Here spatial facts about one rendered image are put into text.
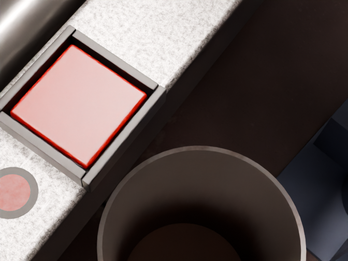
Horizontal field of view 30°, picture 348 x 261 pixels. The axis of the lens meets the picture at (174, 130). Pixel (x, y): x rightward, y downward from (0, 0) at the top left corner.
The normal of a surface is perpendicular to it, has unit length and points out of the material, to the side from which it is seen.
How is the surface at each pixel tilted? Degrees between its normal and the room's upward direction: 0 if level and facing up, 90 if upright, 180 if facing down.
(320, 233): 0
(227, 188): 87
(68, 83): 0
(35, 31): 58
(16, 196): 0
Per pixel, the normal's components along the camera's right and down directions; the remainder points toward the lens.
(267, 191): -0.78, 0.54
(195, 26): 0.05, -0.38
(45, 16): 0.65, 0.18
